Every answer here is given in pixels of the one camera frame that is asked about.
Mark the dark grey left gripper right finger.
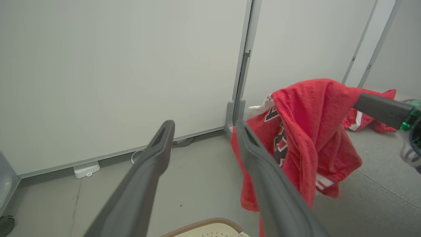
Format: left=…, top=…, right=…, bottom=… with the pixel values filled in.
left=235, top=120, right=329, bottom=237

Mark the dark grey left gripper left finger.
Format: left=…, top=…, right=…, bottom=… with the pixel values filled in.
left=84, top=120, right=175, bottom=237

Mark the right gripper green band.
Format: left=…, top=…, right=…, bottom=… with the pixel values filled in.
left=354, top=92, right=421, bottom=174

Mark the red garment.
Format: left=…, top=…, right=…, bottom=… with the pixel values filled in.
left=230, top=78, right=397, bottom=237

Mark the grey fabric sofa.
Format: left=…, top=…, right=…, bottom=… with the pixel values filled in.
left=311, top=95, right=421, bottom=237

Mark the beige perforated laundry basket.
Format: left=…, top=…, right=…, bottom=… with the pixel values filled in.
left=160, top=217, right=250, bottom=237

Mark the white wheeled panel leg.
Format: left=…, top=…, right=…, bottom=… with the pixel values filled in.
left=0, top=151, right=21, bottom=214

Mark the black caster wheel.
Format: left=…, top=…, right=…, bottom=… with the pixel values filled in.
left=0, top=215, right=15, bottom=237

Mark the white coiled cable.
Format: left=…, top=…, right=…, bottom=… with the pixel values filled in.
left=131, top=149, right=147, bottom=164

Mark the grey partition frame bar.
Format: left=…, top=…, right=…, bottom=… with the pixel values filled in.
left=358, top=0, right=402, bottom=88
left=341, top=0, right=379, bottom=85

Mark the black floor cable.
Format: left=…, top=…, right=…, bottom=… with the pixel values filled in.
left=172, top=137, right=196, bottom=147

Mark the grey partition post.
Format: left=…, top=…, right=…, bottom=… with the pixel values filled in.
left=225, top=0, right=263, bottom=134

